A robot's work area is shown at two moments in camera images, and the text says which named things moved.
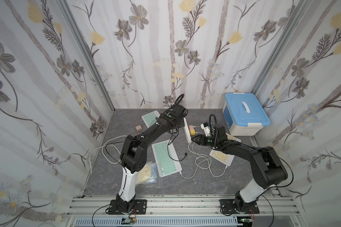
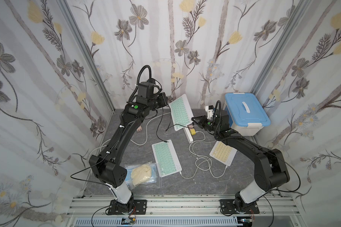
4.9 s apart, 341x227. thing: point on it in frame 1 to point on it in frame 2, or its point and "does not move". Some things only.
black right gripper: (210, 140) to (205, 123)
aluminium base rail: (278, 211) does not move
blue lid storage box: (244, 114) does not move
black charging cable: (186, 154) to (172, 126)
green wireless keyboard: (166, 158) does not move
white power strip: (187, 131) does not move
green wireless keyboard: (149, 119) to (181, 112)
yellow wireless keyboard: (224, 158) does not move
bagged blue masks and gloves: (148, 174) does not move
